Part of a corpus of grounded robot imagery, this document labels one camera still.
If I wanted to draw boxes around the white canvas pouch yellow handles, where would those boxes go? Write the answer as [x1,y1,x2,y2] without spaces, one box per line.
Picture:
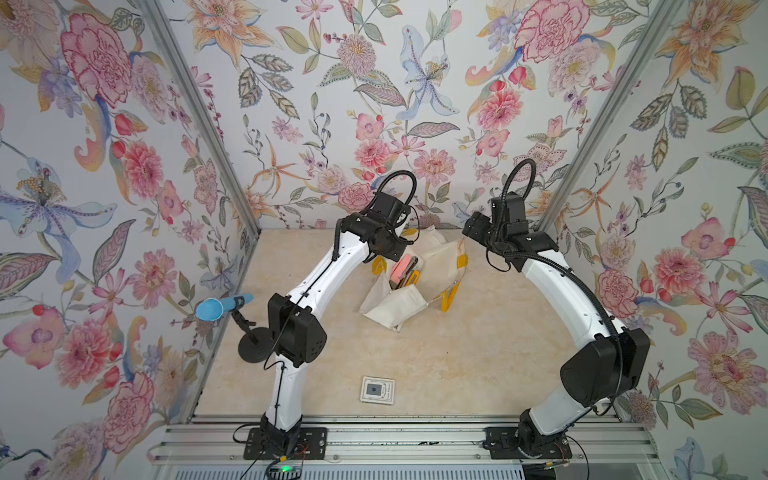
[359,227,469,332]

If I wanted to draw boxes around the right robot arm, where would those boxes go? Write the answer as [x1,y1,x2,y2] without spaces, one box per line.
[462,212,650,449]

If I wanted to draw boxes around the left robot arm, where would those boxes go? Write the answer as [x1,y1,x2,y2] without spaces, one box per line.
[260,212,407,441]

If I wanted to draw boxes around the small square marker card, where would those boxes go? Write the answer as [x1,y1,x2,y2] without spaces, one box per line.
[360,376,396,405]

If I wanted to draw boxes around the black microphone stand base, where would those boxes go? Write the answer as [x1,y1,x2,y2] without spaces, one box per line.
[231,310,273,364]

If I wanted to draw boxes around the blue foam microphone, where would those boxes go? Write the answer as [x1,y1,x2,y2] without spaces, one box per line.
[195,293,254,322]

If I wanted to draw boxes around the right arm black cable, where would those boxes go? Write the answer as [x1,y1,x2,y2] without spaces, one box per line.
[500,158,538,202]

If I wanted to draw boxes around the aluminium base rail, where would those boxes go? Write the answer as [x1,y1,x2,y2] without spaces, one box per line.
[147,415,669,479]

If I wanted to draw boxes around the aluminium corner post right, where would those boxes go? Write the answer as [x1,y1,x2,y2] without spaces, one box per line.
[536,1,681,232]

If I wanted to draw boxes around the aluminium corner post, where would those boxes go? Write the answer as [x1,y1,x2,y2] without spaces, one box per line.
[138,0,260,237]
[536,1,681,232]

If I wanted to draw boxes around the aluminium corner post left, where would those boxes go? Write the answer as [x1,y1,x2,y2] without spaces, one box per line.
[138,0,260,237]

